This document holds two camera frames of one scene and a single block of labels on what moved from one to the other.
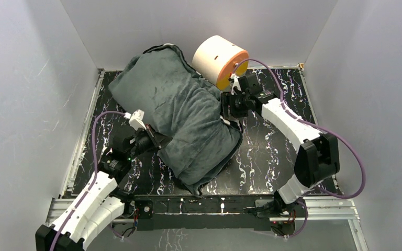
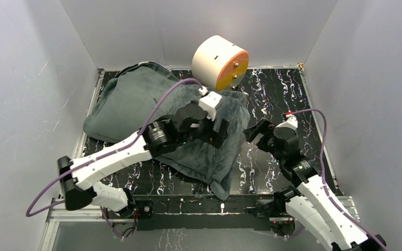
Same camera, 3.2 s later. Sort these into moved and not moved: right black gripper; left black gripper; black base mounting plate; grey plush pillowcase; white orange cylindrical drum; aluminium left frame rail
Moved: left black gripper; right black gripper; grey plush pillowcase
Not moved: white orange cylindrical drum; black base mounting plate; aluminium left frame rail
